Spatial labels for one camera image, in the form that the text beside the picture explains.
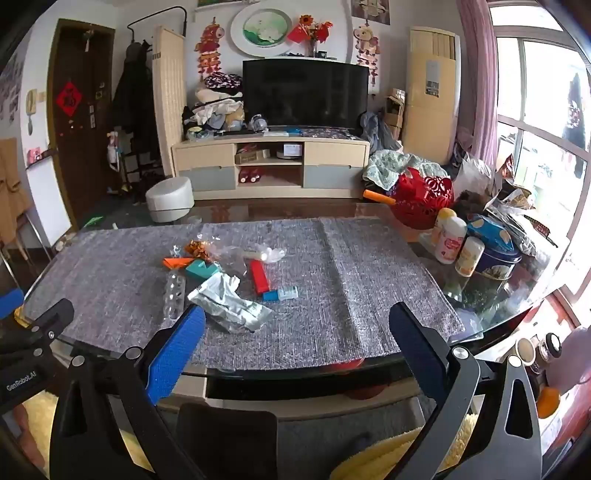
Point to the cream television cabinet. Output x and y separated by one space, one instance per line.
203 152

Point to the dark grey waste bin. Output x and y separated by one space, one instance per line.
226 443

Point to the orange foam stick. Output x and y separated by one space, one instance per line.
378 197

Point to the red diamond door decoration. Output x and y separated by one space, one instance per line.
68 100

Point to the cardboard boxes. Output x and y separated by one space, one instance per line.
395 110

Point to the clear plastic blister pack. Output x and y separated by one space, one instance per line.
174 293

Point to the pink curtain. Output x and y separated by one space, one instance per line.
475 69

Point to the blue round cookie tin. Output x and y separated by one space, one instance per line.
496 265

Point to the beige standing air conditioner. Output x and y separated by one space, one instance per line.
429 124

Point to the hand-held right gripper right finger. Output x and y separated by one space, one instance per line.
415 350

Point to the gold foil candy wrapper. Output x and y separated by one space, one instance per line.
196 248

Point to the green floral cloth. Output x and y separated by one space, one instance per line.
392 166

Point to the white round stool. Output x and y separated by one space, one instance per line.
168 198

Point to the white spray bottle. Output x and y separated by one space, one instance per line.
113 153

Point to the wooden chair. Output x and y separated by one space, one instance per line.
9 194

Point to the large window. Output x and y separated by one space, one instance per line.
535 92

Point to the dark lidded jar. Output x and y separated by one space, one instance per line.
550 348

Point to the dark hanging coats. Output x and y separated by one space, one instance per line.
134 101

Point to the dark brown door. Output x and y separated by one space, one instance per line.
78 152

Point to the small light blue box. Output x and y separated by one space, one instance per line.
288 292

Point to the orange fruit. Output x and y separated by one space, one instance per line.
548 402

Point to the white bottle pink label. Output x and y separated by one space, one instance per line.
450 242

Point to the cream plastic bottle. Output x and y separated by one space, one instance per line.
468 257

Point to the red hanging wall ornament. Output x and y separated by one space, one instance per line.
210 46
367 50

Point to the orange folded paper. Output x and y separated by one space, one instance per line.
178 262

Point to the black coat rack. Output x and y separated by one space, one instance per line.
157 16

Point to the black flat television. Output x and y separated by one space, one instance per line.
304 92

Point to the round white wall art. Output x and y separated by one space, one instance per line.
261 30

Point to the vase of orange flowers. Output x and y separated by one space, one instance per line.
314 32

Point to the clear plastic wrapper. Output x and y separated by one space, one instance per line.
228 259

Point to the white lidded jar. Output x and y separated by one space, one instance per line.
525 351

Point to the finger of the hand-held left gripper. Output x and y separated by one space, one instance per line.
9 302
48 318

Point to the glass top coffee table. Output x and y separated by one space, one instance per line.
485 314

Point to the grey felt table mat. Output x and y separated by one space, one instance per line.
383 277
138 277

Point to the teal cardboard box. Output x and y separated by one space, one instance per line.
201 270

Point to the yellow cap bottle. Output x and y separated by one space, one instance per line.
445 213

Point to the pile of clothes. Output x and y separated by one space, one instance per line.
217 108

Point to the red rectangular box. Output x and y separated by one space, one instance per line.
258 277

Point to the cream woven tall panel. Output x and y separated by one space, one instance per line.
168 92

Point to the dark hanging garment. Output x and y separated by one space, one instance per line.
575 110

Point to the white board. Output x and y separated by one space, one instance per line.
46 203

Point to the red openwork basket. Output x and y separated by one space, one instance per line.
422 198

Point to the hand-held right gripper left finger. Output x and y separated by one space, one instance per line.
178 355

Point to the silver foil bag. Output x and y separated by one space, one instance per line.
231 304

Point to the white plastic bag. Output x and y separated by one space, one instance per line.
478 175

